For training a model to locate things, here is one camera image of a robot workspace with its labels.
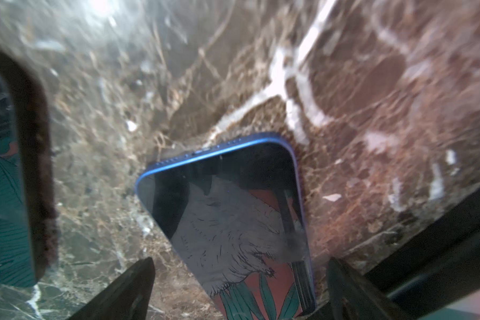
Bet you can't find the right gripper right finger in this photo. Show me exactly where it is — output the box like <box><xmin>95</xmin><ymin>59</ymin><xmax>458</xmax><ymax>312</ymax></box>
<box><xmin>326</xmin><ymin>257</ymin><xmax>412</xmax><ymax>319</ymax></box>

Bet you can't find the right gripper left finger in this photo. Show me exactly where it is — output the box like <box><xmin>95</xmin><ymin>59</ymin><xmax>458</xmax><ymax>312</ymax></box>
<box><xmin>69</xmin><ymin>257</ymin><xmax>155</xmax><ymax>320</ymax></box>

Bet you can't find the blue edged smartphone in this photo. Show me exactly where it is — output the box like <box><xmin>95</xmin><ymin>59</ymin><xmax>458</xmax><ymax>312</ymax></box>
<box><xmin>135</xmin><ymin>133</ymin><xmax>316</xmax><ymax>319</ymax></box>

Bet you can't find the black smartphone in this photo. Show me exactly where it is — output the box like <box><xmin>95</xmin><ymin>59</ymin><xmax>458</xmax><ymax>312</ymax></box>
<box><xmin>0</xmin><ymin>50</ymin><xmax>57</xmax><ymax>287</ymax></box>

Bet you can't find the black white chessboard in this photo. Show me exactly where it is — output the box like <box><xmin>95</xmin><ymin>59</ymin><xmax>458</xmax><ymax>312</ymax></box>
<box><xmin>310</xmin><ymin>188</ymin><xmax>480</xmax><ymax>319</ymax></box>

